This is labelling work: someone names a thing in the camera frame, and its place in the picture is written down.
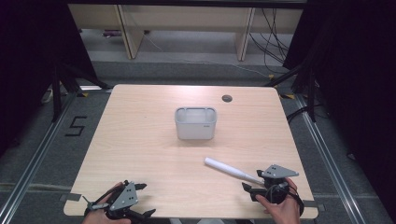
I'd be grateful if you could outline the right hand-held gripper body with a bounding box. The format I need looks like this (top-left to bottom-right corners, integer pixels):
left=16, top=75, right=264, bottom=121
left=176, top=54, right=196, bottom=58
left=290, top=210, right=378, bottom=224
left=249, top=163, right=300, bottom=205

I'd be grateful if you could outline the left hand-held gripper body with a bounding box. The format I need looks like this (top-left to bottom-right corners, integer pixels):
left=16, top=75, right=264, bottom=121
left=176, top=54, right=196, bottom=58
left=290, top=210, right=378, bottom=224
left=81, top=179, right=140, bottom=221

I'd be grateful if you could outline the person's left hand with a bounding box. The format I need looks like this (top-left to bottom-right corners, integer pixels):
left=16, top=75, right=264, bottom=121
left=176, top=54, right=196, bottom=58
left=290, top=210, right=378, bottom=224
left=81, top=181, right=133, bottom=224

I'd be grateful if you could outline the person's right hand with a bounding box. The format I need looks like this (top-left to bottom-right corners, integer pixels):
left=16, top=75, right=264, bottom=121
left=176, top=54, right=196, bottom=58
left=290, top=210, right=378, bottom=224
left=254, top=177, right=303, bottom=224

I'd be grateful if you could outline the grey tape strip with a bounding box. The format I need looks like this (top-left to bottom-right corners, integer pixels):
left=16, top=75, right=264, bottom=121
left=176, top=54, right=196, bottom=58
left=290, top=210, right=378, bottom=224
left=59, top=192, right=82, bottom=203
left=302, top=200, right=327, bottom=213

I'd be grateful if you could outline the grey plastic container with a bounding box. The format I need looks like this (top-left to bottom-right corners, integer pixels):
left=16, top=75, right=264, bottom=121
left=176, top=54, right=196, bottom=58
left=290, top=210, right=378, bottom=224
left=174, top=106, right=218, bottom=141

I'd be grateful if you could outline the black metal stand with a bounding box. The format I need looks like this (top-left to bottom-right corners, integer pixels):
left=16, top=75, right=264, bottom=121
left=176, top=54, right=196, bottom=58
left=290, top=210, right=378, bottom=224
left=263, top=62, right=318, bottom=123
left=50, top=61, right=110, bottom=123

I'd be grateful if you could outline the black curtain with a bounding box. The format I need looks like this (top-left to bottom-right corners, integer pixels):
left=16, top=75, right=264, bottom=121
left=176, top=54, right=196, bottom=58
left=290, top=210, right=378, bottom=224
left=0, top=0, right=108, bottom=158
left=282, top=0, right=396, bottom=216

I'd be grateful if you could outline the purple flat item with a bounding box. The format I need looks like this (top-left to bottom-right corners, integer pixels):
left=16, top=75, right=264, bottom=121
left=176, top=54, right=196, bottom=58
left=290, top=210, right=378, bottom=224
left=102, top=29, right=123, bottom=38

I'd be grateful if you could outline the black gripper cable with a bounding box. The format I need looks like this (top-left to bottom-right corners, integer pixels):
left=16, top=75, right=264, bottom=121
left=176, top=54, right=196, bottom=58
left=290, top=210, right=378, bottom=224
left=287, top=182, right=305, bottom=217

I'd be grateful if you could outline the metal floor rail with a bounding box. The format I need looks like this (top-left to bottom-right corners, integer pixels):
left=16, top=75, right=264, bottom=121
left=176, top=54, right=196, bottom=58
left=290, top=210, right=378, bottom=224
left=294, top=92, right=369, bottom=224
left=0, top=89, right=82, bottom=224

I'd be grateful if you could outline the thick black floor cable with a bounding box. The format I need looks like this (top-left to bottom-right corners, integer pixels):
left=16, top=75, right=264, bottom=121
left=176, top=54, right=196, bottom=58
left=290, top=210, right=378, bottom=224
left=285, top=104, right=321, bottom=125

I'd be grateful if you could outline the pale floor cable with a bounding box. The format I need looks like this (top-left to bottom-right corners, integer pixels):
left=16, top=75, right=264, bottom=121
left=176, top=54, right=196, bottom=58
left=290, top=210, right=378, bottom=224
left=0, top=181, right=73, bottom=192

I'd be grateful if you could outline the thin white floor cable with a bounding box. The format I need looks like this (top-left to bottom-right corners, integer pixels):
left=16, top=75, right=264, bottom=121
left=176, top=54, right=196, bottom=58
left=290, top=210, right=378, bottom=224
left=142, top=31, right=273, bottom=79

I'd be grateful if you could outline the bundle of black cables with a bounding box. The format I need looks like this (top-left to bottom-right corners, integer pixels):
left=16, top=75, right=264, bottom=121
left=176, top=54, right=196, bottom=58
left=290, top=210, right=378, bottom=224
left=247, top=7, right=291, bottom=75

